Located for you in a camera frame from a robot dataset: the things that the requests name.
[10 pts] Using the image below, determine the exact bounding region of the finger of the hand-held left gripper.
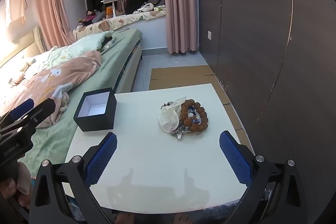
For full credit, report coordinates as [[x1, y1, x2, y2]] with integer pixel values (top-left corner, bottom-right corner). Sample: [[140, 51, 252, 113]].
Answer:
[[14, 97, 57, 128], [0, 98, 35, 123]]

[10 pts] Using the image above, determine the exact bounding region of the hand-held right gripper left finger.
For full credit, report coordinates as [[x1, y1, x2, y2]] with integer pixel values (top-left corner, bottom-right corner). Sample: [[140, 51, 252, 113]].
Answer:
[[29, 132, 118, 224]]

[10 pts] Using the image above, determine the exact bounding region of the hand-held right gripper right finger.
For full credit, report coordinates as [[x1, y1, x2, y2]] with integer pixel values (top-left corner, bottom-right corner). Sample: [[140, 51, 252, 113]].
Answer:
[[219, 131, 307, 224]]

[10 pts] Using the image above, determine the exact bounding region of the black gift box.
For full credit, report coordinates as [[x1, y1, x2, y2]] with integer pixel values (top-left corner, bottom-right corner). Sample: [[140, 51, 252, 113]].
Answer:
[[73, 87, 117, 132]]

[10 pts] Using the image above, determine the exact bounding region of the blue bead bracelet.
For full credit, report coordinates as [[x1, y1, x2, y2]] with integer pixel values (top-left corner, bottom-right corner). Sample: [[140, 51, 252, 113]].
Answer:
[[187, 106, 205, 127]]

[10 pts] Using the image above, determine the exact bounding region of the silver ball chain necklace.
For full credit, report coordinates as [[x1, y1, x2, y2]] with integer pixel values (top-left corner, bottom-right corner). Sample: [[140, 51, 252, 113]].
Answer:
[[170, 129, 191, 139]]

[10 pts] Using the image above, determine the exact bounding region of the brown bead bracelet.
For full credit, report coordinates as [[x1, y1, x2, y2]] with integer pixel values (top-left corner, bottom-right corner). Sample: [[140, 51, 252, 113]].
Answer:
[[180, 99, 209, 132]]

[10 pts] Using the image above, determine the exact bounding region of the white fabric pouch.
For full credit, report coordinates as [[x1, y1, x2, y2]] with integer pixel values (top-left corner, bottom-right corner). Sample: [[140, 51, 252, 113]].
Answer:
[[158, 96, 187, 133]]

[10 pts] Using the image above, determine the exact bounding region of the person's left hand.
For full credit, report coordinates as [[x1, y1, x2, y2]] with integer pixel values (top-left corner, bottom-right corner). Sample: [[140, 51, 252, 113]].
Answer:
[[0, 163, 36, 210]]

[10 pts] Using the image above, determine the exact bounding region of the pink floral blanket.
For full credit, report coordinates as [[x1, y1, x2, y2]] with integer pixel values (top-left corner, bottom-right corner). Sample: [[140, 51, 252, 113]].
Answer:
[[0, 50, 103, 129]]

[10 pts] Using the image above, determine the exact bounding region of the bed with green sheet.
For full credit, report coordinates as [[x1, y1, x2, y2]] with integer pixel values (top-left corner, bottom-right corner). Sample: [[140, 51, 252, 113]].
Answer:
[[0, 28, 144, 178]]

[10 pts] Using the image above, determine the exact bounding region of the beige padded headboard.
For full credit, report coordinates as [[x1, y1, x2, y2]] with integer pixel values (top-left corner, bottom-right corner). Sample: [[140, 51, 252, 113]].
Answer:
[[0, 25, 46, 67]]

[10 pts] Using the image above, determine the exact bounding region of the person's left foot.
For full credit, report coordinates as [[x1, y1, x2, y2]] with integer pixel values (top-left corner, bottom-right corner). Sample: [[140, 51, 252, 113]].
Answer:
[[114, 213, 136, 224]]

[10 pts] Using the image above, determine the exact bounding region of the person's foot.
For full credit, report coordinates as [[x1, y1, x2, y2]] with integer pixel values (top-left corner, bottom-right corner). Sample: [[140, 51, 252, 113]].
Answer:
[[114, 213, 136, 224], [172, 214, 194, 224]]

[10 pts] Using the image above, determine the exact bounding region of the light green quilt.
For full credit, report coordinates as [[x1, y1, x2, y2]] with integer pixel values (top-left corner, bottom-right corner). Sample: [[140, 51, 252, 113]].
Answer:
[[26, 31, 116, 75]]

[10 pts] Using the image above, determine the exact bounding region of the person's right foot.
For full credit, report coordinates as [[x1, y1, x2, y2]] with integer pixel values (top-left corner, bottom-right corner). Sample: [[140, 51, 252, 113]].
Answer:
[[172, 214, 194, 224]]

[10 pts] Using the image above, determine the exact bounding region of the pink curtain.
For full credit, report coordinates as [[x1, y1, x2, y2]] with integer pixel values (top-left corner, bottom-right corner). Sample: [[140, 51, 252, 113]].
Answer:
[[162, 0, 199, 55], [33, 0, 76, 50]]

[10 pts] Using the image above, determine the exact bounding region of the white hanging cloth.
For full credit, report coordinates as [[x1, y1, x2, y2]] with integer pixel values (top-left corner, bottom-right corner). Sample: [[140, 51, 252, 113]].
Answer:
[[5, 0, 27, 28]]

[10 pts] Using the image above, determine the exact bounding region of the dark brown wardrobe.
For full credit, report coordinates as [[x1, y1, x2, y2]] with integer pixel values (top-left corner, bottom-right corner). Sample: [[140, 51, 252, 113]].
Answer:
[[197, 0, 336, 188]]

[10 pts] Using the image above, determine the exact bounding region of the floral window seat bedding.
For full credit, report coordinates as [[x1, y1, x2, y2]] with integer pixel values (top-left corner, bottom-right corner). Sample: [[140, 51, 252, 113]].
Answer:
[[73, 5, 167, 40]]

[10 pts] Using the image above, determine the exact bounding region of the black bag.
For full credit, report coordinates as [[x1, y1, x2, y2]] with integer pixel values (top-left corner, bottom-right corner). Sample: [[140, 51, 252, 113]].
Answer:
[[125, 0, 153, 14]]

